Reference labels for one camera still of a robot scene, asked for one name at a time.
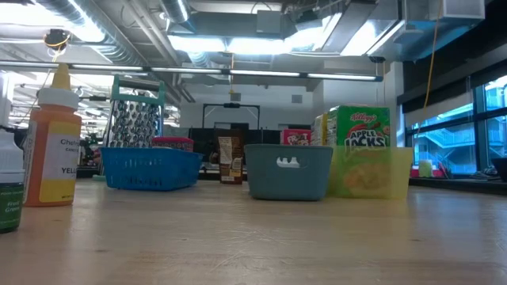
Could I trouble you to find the yellow extension cord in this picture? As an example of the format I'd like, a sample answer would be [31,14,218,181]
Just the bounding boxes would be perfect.
[424,0,444,108]

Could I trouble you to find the black partition panels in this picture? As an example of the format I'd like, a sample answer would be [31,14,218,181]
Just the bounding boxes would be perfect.
[186,127,282,175]

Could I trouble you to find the black reel yellow cord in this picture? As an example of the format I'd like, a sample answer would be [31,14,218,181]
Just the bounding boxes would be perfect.
[42,28,73,51]

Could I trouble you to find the red Froot Loops cereal box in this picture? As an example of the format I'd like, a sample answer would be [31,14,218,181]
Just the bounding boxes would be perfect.
[280,128,313,146]

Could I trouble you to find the black aluminium table frame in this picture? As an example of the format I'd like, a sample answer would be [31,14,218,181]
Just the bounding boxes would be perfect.
[410,177,507,197]

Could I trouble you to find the black metal gantry frame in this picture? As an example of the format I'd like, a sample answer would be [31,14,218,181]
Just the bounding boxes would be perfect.
[202,102,261,131]

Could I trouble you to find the long LED light bar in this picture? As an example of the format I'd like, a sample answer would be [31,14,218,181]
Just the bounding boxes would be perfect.
[0,59,384,83]

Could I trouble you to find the green Apple Jacks cereal box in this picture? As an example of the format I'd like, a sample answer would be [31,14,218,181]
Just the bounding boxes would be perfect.
[326,104,391,199]

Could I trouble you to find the teal plastic bin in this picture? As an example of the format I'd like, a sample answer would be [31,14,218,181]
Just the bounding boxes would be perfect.
[244,143,334,202]

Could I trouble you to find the blue plastic basket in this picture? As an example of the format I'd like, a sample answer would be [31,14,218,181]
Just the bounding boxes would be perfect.
[99,146,204,192]

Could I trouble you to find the green label dropper bottle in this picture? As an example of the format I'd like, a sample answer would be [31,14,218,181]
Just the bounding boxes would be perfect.
[0,128,25,234]

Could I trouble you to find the steel box grater teal trim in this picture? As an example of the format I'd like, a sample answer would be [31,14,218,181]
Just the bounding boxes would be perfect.
[92,74,166,182]

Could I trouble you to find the red sprinkles packet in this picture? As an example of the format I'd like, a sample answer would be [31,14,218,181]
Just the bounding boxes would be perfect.
[151,136,196,153]

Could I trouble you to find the yellow Corn Pops cereal box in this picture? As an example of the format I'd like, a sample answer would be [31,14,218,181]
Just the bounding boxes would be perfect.
[311,112,330,146]

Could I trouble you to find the brown foil pouch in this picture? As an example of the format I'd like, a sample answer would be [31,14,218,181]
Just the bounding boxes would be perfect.
[217,128,245,185]

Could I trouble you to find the translucent yellow plastic bin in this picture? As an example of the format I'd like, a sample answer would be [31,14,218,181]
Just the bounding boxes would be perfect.
[326,146,414,200]

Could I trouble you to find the yellow food colouring squeeze bottle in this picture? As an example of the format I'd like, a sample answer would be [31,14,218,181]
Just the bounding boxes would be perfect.
[22,63,82,208]

